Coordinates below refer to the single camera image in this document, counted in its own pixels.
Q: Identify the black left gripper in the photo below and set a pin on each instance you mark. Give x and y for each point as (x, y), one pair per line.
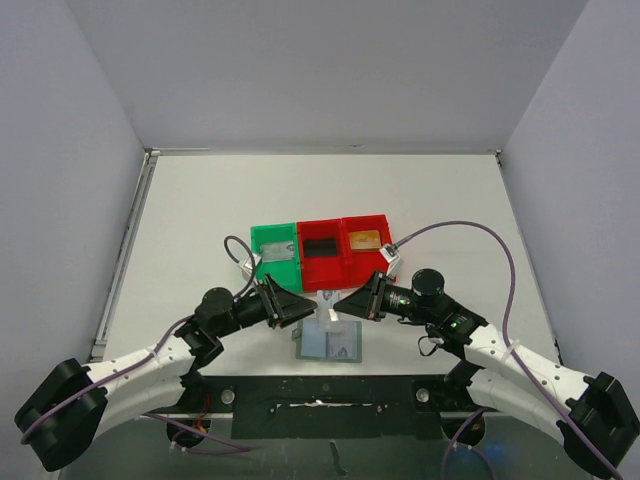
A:
(286, 306)

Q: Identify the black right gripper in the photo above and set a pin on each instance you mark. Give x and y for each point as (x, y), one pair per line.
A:
(377, 296)

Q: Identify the green leather card holder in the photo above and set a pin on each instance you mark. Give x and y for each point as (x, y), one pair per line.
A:
(341, 345)

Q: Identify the white VIP card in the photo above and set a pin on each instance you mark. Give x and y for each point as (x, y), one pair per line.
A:
(326, 314)

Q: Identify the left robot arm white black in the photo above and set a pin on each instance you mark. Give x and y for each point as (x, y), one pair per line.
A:
(76, 402)

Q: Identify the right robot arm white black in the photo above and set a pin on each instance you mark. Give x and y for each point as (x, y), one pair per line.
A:
(590, 416)

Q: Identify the silver card in green bin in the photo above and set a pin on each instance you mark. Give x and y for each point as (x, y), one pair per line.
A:
(277, 251)

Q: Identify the orange card in red bin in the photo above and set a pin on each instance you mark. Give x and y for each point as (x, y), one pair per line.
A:
(365, 240)

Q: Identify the black card in red bin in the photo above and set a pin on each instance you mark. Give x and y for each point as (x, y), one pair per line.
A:
(324, 247)

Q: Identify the green plastic bin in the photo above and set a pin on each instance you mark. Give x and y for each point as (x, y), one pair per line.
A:
(285, 273)

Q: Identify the red bin middle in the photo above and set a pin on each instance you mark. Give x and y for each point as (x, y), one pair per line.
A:
(322, 273)

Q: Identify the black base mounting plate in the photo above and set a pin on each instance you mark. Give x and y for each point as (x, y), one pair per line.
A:
(425, 407)

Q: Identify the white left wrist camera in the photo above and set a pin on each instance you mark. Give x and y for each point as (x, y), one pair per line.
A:
(249, 266)

